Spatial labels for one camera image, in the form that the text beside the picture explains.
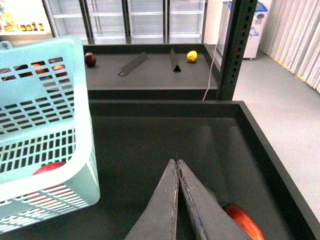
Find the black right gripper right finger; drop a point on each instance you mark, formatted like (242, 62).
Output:
(208, 219)

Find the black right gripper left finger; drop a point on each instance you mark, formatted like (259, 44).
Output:
(159, 219)

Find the red yellow apple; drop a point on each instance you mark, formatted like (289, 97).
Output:
(45, 168)

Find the light blue plastic basket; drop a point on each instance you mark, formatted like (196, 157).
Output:
(44, 119)

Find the dark red apple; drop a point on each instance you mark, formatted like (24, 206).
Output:
(90, 59)

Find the red yellow mango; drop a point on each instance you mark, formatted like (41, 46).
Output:
(244, 221)

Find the green avocado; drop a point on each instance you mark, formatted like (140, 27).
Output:
(212, 194)

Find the black front display tray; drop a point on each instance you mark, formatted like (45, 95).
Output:
(221, 143)

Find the black display tray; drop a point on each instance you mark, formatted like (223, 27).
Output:
(221, 143)
(154, 78)

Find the black rear display tray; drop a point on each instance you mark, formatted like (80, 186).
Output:
(154, 78)

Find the flat black divider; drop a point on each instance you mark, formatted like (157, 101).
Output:
(133, 64)

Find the black triangular divider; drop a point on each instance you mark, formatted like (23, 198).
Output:
(175, 66)

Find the yellow lemon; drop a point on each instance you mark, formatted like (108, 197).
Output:
(192, 56)

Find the orange red fruit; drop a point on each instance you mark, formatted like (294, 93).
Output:
(39, 69)

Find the glass door refrigerator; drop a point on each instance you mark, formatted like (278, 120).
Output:
(119, 22)

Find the white vertical blinds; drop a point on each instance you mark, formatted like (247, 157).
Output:
(292, 38)

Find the shelf with jars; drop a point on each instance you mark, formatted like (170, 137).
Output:
(23, 21)

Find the black metal rack post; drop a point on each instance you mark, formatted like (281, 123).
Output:
(238, 29)

